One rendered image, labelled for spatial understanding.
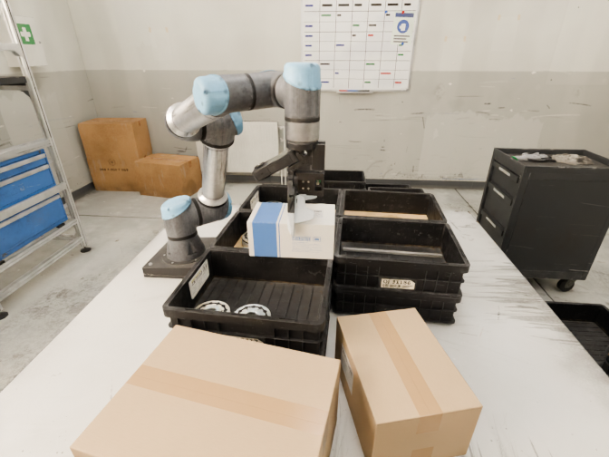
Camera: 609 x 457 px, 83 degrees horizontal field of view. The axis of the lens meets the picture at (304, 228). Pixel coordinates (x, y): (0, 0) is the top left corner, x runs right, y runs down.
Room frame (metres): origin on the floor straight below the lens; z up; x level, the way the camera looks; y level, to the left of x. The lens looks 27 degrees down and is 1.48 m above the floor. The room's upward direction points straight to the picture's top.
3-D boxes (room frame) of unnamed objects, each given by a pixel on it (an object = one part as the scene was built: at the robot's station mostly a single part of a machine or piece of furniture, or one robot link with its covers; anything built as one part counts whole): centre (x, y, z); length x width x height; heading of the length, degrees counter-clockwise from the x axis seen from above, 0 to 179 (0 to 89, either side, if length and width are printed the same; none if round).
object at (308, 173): (0.76, 0.00, 1.25); 0.09 x 0.08 x 0.12; 85
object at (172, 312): (0.77, 0.13, 0.92); 0.40 x 0.30 x 0.02; 82
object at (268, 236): (0.76, 0.03, 1.09); 0.20 x 0.12 x 0.09; 85
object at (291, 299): (0.77, 0.13, 0.87); 0.40 x 0.30 x 0.11; 82
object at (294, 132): (0.76, 0.00, 1.33); 0.08 x 0.08 x 0.05
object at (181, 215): (1.23, 0.49, 0.91); 0.13 x 0.12 x 0.14; 126
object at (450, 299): (1.01, -0.31, 0.76); 0.40 x 0.30 x 0.12; 82
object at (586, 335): (1.17, -1.32, 0.26); 0.40 x 0.30 x 0.23; 175
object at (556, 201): (2.15, -1.60, 0.45); 0.60 x 0.45 x 0.90; 85
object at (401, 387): (0.58, -0.22, 0.78); 0.30 x 0.22 x 0.16; 10
